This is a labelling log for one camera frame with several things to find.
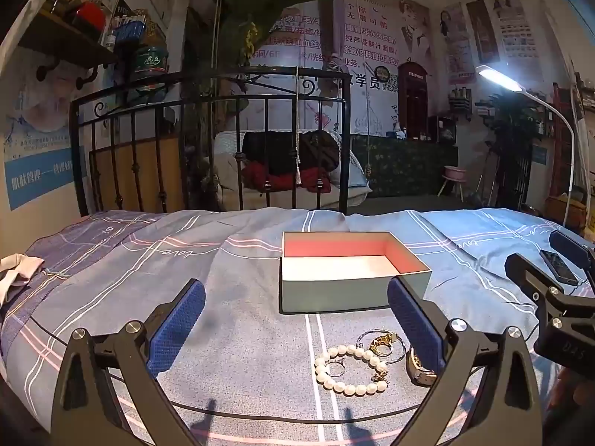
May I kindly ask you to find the blue grey striped bedsheet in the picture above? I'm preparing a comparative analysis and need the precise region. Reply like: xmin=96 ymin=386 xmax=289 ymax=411
xmin=0 ymin=208 xmax=595 ymax=446

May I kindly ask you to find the beige cloth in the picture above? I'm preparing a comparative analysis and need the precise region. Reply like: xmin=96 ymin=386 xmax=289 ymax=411
xmin=0 ymin=253 xmax=45 ymax=305

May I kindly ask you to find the red phone booth cabinet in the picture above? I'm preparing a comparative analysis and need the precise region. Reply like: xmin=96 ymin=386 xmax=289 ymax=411
xmin=397 ymin=60 xmax=429 ymax=139

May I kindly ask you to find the sofa with clothes pile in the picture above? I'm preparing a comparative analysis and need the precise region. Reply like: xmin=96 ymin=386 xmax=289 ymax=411
xmin=214 ymin=130 xmax=373 ymax=210

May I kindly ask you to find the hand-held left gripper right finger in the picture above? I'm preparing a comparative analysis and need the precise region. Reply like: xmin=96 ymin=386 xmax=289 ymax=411
xmin=387 ymin=276 xmax=544 ymax=446

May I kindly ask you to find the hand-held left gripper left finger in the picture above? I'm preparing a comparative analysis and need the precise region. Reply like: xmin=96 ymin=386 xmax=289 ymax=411
xmin=50 ymin=278 xmax=206 ymax=446

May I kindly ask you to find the blue wall poster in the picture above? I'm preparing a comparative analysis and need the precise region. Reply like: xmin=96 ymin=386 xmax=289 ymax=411
xmin=4 ymin=46 xmax=87 ymax=210

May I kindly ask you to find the blue box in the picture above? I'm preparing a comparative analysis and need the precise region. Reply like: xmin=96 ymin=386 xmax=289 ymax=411
xmin=114 ymin=21 xmax=147 ymax=47

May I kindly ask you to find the large white wall poster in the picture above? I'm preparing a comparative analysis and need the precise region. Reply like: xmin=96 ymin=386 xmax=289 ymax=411
xmin=251 ymin=0 xmax=431 ymax=138

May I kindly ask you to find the wooden cabinet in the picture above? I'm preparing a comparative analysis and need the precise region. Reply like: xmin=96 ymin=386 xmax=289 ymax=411
xmin=544 ymin=83 xmax=595 ymax=233

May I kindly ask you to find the red clothing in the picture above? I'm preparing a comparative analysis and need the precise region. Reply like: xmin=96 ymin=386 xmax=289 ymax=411
xmin=242 ymin=162 xmax=333 ymax=192

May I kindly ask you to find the grey box with pink lining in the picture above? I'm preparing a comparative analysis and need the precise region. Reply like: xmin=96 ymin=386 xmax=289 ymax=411
xmin=279 ymin=231 xmax=432 ymax=314

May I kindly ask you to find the white floor lamp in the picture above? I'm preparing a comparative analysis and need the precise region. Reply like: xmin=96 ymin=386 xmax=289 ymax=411
xmin=475 ymin=65 xmax=577 ymax=233

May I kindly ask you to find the row of portrait wall posters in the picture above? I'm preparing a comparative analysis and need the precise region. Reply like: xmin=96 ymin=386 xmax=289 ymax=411
xmin=439 ymin=0 xmax=544 ymax=85

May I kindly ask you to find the white pearl bracelet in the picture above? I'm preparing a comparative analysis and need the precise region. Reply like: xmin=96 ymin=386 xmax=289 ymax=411
xmin=315 ymin=345 xmax=390 ymax=395

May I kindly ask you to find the tall potted plant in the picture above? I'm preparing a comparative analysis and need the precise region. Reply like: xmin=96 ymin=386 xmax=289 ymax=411
xmin=488 ymin=95 xmax=535 ymax=205

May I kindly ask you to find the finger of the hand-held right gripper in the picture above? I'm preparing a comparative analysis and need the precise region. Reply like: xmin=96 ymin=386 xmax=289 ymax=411
xmin=549 ymin=230 xmax=595 ymax=273
xmin=505 ymin=253 xmax=595 ymax=322

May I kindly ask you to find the black smartphone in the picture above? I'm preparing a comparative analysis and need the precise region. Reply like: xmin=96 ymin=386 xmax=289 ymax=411
xmin=540 ymin=250 xmax=579 ymax=286

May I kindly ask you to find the small wall rack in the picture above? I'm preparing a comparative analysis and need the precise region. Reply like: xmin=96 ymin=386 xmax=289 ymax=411
xmin=448 ymin=86 xmax=472 ymax=122

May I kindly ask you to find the watch with beige strap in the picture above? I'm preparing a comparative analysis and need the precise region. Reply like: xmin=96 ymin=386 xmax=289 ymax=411
xmin=405 ymin=346 xmax=440 ymax=386

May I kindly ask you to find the wooden wall shelf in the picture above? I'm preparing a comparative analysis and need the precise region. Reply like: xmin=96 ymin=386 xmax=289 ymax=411
xmin=19 ymin=9 xmax=117 ymax=89

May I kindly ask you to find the pink stool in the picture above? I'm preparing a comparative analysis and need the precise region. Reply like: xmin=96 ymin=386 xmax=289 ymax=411
xmin=437 ymin=166 xmax=469 ymax=203

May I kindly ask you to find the green patterned counter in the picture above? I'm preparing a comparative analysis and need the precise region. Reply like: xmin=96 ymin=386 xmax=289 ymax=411
xmin=351 ymin=134 xmax=459 ymax=198

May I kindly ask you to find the red box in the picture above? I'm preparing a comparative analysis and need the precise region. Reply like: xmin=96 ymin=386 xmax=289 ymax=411
xmin=74 ymin=2 xmax=107 ymax=33

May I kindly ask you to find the black clothing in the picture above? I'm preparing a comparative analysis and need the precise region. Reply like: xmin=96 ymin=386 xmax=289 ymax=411
xmin=242 ymin=131 xmax=341 ymax=178

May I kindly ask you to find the black metal bed frame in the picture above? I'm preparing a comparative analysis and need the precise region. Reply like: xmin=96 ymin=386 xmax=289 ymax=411
xmin=70 ymin=66 xmax=353 ymax=217

